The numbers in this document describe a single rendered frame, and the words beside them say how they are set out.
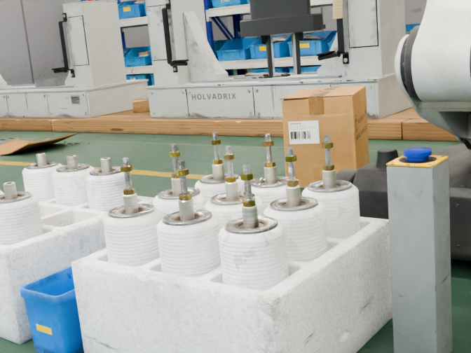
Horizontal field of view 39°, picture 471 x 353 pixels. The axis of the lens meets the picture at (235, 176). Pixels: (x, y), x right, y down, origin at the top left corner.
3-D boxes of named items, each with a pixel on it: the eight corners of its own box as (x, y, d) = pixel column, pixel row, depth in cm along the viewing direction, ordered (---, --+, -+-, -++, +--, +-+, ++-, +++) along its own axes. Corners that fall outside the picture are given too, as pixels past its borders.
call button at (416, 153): (409, 159, 100) (409, 146, 100) (435, 160, 98) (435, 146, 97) (399, 164, 97) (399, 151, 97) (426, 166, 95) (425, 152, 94)
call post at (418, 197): (410, 341, 109) (404, 155, 102) (453, 349, 105) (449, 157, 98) (393, 360, 103) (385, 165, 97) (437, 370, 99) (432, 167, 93)
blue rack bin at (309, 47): (312, 53, 669) (311, 32, 665) (346, 51, 647) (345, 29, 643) (287, 57, 630) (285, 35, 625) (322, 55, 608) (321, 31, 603)
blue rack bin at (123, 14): (145, 18, 790) (143, 0, 786) (169, 15, 768) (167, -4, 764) (115, 19, 751) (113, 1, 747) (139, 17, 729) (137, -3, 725)
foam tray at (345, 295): (223, 282, 142) (215, 202, 138) (396, 314, 119) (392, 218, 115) (84, 363, 111) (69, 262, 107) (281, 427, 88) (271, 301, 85)
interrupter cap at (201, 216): (193, 229, 95) (192, 225, 95) (152, 225, 100) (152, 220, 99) (221, 215, 102) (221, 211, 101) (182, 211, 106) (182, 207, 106)
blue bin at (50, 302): (144, 291, 141) (137, 237, 138) (183, 300, 134) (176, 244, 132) (26, 351, 118) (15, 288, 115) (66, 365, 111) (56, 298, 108)
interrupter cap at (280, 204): (328, 204, 102) (328, 199, 102) (294, 216, 98) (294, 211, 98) (294, 197, 108) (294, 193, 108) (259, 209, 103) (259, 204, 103)
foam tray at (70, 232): (64, 251, 174) (53, 185, 170) (169, 274, 149) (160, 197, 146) (-83, 305, 144) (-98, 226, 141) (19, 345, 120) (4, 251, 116)
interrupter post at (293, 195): (305, 206, 103) (303, 185, 102) (294, 209, 101) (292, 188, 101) (294, 204, 105) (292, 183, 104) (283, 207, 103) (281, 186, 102)
